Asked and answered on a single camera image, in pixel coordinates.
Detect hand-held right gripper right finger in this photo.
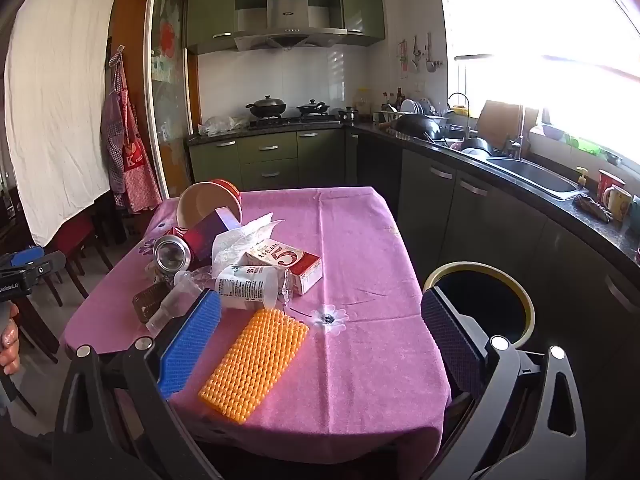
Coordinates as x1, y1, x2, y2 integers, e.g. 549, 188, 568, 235
421, 286, 588, 480

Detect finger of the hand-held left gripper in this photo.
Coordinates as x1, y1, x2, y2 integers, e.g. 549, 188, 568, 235
22, 251, 67, 283
7, 246, 45, 267

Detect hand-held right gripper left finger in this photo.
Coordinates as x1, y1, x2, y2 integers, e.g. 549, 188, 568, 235
52, 289, 223, 480

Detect orange bumpy plastic tray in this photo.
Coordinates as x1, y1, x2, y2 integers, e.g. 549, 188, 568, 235
197, 307, 311, 426

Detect clear white-labelled water bottle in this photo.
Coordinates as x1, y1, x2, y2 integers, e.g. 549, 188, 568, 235
145, 264, 292, 335

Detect yellow-rimmed dark bin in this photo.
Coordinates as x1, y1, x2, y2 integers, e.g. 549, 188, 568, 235
422, 261, 537, 353

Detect red soda can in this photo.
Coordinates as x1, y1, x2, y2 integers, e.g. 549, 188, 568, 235
152, 227, 197, 277

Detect white printed tissue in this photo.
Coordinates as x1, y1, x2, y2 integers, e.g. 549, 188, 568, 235
211, 212, 287, 281

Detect purple cardboard box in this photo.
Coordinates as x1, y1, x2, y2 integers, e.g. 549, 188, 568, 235
185, 206, 241, 271

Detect white and red carton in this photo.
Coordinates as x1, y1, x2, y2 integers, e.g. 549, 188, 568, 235
240, 240, 322, 296

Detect red paper bowl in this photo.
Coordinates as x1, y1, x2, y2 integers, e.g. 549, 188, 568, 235
177, 179, 244, 231

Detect person's left hand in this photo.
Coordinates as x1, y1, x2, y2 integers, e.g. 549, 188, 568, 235
0, 300, 22, 377

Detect red wooden chair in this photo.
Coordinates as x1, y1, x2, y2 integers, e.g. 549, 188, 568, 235
50, 210, 113, 306

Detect red checked apron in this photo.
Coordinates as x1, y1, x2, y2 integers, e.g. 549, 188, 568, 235
100, 46, 163, 213

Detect pink flowered tablecloth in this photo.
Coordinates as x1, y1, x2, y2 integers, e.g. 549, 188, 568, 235
59, 186, 453, 463

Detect white hanging sheet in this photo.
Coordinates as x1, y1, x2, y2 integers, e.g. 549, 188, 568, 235
4, 0, 120, 247

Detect steel sink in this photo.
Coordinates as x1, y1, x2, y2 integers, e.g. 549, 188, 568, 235
487, 156, 581, 196

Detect dark scrubbing cloth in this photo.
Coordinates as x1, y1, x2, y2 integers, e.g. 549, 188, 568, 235
572, 194, 613, 223

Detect black pot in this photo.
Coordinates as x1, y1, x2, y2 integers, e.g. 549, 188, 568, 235
460, 137, 493, 158

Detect green kitchen base cabinets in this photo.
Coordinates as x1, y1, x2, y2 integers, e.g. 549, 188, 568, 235
187, 127, 640, 411

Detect patterned glass sliding door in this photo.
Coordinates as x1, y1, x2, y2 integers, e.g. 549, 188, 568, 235
144, 0, 201, 198

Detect large black wok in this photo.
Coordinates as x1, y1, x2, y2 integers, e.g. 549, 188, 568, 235
392, 115, 443, 141

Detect clear plastic bag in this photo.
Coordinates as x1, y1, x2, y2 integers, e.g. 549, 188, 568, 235
197, 116, 250, 137

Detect cream mug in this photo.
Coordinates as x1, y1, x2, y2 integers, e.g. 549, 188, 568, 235
603, 185, 633, 221

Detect brown cutting board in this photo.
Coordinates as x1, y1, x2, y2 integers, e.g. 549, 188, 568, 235
475, 100, 526, 148

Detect red mug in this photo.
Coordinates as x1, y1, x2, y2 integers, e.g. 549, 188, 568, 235
597, 169, 621, 203

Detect curved steel faucet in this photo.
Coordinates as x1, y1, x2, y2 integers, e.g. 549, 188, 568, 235
447, 92, 472, 141

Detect dish rack with plates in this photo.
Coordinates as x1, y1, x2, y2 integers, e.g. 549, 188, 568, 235
380, 97, 451, 128

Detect gas stove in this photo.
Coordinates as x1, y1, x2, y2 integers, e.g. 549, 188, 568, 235
248, 115, 343, 130

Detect black lidded wok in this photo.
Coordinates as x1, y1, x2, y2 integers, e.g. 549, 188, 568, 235
245, 94, 288, 120

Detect black lidded pan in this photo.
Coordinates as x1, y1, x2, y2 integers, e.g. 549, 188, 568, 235
296, 99, 331, 117

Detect green upper cabinets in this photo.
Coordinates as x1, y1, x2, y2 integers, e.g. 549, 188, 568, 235
186, 0, 387, 56

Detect bright kitchen window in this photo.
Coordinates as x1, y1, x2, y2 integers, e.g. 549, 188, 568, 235
447, 0, 640, 161

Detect steel range hood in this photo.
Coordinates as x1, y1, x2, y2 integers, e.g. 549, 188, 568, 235
232, 0, 348, 52

